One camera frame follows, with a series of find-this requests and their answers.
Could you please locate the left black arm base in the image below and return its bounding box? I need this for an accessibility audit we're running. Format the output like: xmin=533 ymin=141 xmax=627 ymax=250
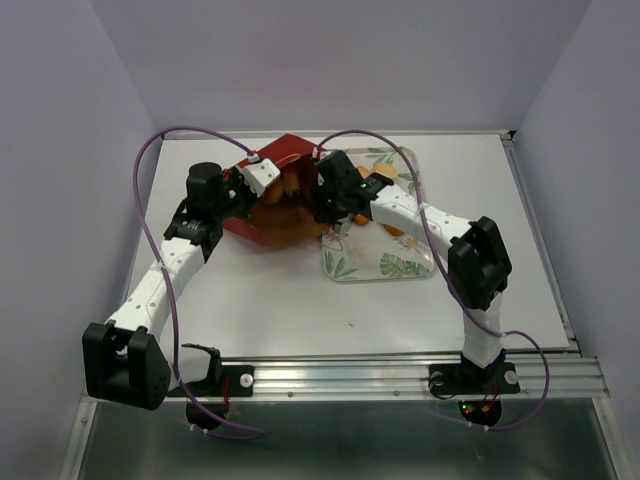
xmin=185 ymin=364 xmax=255 ymax=430

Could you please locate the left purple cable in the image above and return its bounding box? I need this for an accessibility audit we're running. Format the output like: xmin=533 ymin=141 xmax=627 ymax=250
xmin=134 ymin=127 xmax=267 ymax=441

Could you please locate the long orange baguette bread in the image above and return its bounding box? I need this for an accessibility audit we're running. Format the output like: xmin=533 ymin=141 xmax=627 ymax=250
xmin=352 ymin=166 xmax=370 ymax=226

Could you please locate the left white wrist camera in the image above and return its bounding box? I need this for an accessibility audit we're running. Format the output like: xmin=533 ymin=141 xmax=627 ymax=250
xmin=240 ymin=159 xmax=280 ymax=198

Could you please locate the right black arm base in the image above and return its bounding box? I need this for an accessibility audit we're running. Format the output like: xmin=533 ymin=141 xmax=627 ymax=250
xmin=427 ymin=360 xmax=521 ymax=427

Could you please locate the red brown paper bag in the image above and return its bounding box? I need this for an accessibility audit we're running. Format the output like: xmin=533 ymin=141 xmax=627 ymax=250
xmin=223 ymin=134 xmax=330 ymax=248

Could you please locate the floral patterned tray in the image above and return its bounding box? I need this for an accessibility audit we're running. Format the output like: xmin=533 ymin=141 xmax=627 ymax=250
xmin=322 ymin=147 xmax=436 ymax=282

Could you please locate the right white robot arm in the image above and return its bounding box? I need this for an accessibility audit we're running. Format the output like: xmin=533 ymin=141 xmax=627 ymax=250
xmin=311 ymin=149 xmax=512 ymax=390

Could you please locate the round pale bread roll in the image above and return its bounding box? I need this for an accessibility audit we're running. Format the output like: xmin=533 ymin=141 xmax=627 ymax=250
xmin=372 ymin=162 xmax=398 ymax=180

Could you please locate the aluminium mounting rail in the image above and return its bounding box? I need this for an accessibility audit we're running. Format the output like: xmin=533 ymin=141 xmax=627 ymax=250
xmin=164 ymin=349 xmax=609 ymax=402

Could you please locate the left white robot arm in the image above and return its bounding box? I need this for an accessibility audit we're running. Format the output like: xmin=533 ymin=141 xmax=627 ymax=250
xmin=82 ymin=162 xmax=276 ymax=410

